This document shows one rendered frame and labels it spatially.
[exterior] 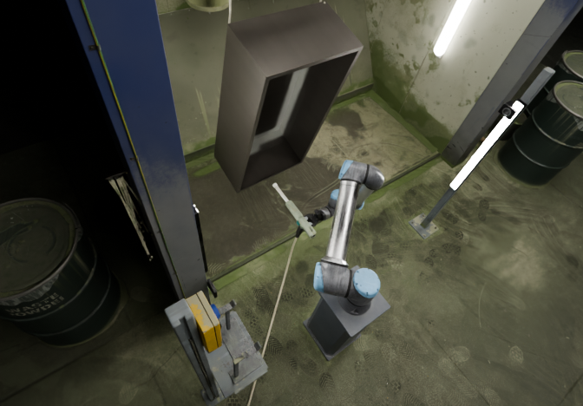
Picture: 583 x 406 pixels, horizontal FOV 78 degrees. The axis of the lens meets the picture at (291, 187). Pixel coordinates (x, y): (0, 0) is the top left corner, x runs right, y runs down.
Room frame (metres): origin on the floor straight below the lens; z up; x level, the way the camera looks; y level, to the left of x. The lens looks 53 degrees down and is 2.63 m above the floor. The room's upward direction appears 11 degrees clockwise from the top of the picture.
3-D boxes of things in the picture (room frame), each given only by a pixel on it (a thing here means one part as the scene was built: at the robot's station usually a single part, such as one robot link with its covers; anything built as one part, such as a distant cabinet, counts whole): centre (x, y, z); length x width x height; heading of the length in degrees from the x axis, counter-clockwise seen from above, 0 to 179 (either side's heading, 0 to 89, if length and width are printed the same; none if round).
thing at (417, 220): (1.85, -1.22, 0.01); 0.20 x 0.20 x 0.01; 43
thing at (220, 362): (0.37, 0.13, 0.78); 0.31 x 0.23 x 0.01; 43
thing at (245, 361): (0.39, 0.11, 0.95); 0.26 x 0.15 x 0.32; 43
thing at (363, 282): (0.81, -0.47, 0.83); 0.17 x 0.15 x 0.18; 88
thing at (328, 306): (0.81, -0.48, 0.32); 0.31 x 0.31 x 0.64; 43
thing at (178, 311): (0.27, 0.23, 0.82); 0.06 x 0.06 x 1.64; 43
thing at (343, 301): (0.81, -0.48, 0.69); 0.19 x 0.19 x 0.10
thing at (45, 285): (0.64, 1.29, 0.44); 0.59 x 0.58 x 0.89; 114
